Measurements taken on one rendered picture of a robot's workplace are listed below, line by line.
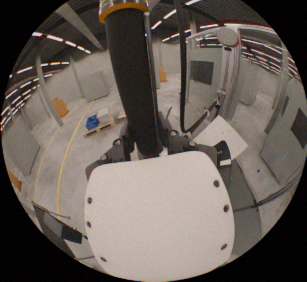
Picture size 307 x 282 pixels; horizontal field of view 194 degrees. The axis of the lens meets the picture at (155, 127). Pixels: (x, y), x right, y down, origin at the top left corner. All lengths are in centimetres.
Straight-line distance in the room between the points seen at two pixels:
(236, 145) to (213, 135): 15
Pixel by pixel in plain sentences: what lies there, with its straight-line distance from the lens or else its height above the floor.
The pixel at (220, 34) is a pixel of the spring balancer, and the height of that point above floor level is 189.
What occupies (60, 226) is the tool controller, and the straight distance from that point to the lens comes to 75.
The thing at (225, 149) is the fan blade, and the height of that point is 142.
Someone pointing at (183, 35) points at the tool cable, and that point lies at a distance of 16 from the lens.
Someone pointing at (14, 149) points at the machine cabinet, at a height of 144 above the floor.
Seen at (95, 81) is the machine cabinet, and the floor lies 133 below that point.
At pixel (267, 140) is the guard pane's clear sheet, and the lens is 77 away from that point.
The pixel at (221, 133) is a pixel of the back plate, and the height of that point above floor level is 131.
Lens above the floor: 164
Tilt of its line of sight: 40 degrees down
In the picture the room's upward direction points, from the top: 7 degrees counter-clockwise
